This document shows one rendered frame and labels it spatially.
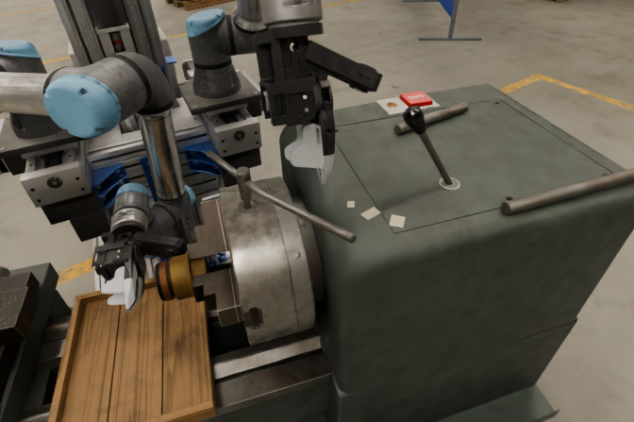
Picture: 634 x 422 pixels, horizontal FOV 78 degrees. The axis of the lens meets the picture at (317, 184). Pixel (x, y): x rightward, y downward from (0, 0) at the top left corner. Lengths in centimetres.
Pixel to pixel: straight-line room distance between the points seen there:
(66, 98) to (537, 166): 87
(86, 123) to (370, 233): 55
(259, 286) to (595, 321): 194
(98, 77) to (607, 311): 232
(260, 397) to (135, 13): 110
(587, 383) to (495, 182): 150
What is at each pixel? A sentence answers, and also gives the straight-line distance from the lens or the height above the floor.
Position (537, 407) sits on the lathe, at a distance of 137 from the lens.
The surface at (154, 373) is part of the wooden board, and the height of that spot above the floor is 88.
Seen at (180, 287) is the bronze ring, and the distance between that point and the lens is 80.
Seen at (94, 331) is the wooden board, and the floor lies 88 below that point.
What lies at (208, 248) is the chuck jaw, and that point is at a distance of 81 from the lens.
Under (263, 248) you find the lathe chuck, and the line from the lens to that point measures 67.
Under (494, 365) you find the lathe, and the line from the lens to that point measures 112.
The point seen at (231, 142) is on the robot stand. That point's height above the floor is 107.
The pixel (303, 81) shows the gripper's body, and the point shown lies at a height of 150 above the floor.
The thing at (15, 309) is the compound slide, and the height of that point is 102.
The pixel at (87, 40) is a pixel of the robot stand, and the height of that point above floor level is 133.
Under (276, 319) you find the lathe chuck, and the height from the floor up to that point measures 109.
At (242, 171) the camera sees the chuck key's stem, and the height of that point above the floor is 132.
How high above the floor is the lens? 169
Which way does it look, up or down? 38 degrees down
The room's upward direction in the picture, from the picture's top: 2 degrees counter-clockwise
